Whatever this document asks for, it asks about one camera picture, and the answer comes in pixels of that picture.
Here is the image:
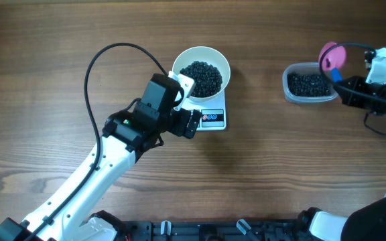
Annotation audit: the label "clear plastic container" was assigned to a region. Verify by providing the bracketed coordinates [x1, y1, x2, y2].
[282, 62, 338, 104]

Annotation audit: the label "black beans in bowl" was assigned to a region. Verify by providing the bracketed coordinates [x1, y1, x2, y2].
[180, 61, 222, 98]

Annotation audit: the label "white digital kitchen scale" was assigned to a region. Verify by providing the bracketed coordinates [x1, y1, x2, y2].
[181, 90, 227, 131]

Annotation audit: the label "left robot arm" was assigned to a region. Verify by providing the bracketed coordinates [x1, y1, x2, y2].
[0, 72, 202, 240]

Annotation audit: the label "pink scoop with blue handle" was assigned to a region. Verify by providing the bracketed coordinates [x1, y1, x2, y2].
[321, 46, 346, 82]

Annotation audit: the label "black beans in container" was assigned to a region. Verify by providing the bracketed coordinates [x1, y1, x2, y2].
[287, 72, 331, 97]

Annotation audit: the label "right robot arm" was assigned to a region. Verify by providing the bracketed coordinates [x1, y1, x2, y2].
[293, 70, 386, 240]

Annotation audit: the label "left black camera cable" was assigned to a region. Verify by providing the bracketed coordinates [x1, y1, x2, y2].
[25, 42, 169, 241]

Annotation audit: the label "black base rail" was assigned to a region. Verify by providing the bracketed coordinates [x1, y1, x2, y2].
[122, 220, 313, 241]

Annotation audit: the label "white bowl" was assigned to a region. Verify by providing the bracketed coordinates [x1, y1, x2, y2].
[172, 46, 231, 98]

